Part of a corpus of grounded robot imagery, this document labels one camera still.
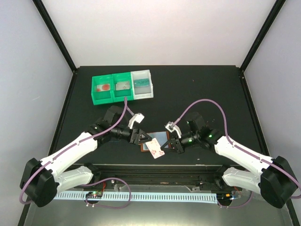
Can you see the middle green bin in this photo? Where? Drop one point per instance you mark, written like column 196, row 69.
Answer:
column 118, row 96

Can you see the white translucent bin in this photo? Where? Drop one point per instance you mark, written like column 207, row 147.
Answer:
column 142, row 92

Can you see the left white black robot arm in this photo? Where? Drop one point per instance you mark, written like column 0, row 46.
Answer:
column 43, row 179

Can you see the black frame post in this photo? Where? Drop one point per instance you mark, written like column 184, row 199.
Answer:
column 55, row 34
column 277, row 6

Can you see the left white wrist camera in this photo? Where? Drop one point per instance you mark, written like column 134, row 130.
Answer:
column 138, row 117

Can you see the small circuit board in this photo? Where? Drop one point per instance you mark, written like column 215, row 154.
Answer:
column 94, row 195

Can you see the green bin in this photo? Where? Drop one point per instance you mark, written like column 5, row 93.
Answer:
column 100, row 98
column 118, row 96

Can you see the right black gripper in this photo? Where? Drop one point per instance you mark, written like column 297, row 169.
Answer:
column 177, row 146

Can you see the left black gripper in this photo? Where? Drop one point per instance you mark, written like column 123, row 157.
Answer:
column 134, row 139

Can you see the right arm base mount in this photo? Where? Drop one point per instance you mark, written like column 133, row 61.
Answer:
column 214, row 182

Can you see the left green bin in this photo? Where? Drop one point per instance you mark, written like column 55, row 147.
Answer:
column 100, row 98

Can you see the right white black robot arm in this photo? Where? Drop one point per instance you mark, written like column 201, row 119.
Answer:
column 272, row 178

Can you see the white slotted cable duct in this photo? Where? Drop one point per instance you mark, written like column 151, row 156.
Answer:
column 140, row 197

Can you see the left black frame post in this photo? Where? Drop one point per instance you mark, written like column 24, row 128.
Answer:
column 55, row 34

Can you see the red spotted card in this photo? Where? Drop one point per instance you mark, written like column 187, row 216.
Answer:
column 103, row 87

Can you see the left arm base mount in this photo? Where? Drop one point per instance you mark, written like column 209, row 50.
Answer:
column 97, row 181

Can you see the right black frame post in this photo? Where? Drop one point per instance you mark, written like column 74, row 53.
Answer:
column 277, row 6

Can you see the light blue card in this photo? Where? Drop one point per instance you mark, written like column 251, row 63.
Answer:
column 161, row 137

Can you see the teal VIP card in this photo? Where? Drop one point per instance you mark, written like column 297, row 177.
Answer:
column 142, row 82

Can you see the brown leather card holder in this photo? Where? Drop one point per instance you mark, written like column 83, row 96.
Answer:
column 144, row 147

